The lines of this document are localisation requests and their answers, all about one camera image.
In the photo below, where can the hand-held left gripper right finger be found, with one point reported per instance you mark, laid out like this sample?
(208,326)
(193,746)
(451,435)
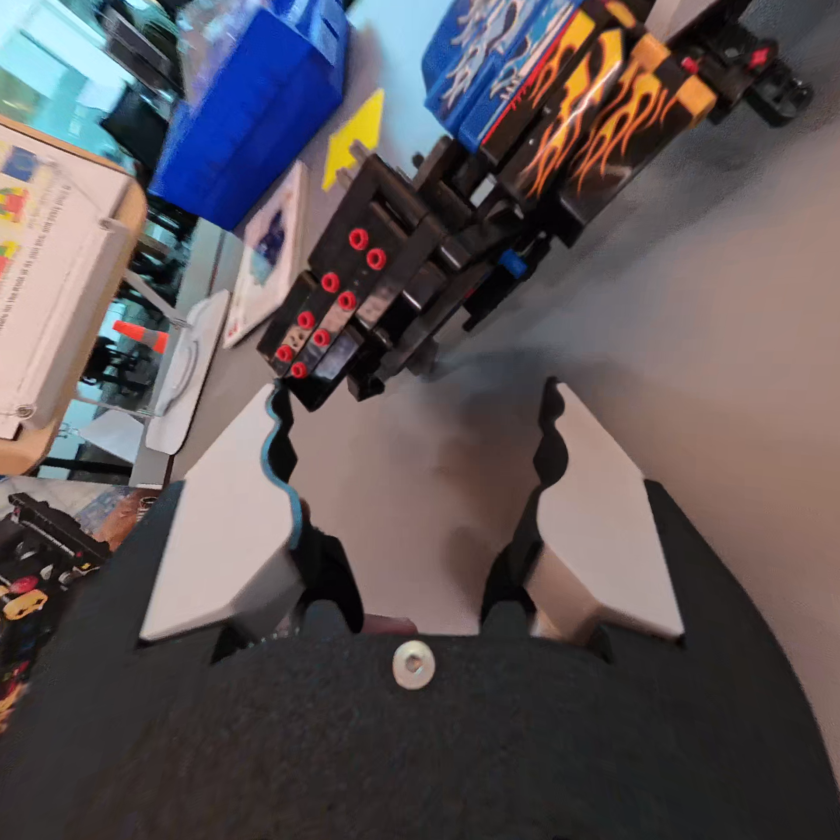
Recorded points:
(604,525)

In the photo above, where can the printed instruction sheet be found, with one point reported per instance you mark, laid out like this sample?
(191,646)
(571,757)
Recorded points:
(59,295)

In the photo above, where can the clear plastic bag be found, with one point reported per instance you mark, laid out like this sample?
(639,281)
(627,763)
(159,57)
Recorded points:
(216,39)

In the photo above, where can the orange traffic cone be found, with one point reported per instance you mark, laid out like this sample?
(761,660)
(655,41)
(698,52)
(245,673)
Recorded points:
(141,334)

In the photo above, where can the lego instruction booklet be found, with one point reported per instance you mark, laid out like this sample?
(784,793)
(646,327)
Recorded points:
(269,249)

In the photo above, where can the yellow arrow sticker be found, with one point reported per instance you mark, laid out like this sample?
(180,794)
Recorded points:
(358,141)

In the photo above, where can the monster truck lego box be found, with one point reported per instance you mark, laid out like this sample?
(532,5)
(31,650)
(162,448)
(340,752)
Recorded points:
(39,558)

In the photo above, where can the blue storage bin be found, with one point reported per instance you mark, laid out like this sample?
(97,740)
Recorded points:
(249,118)

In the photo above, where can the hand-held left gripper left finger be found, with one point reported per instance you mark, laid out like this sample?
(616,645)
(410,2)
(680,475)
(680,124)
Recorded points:
(223,525)

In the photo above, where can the instruction sheet on stand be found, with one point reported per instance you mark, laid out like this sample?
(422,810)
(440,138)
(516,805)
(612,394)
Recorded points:
(136,210)

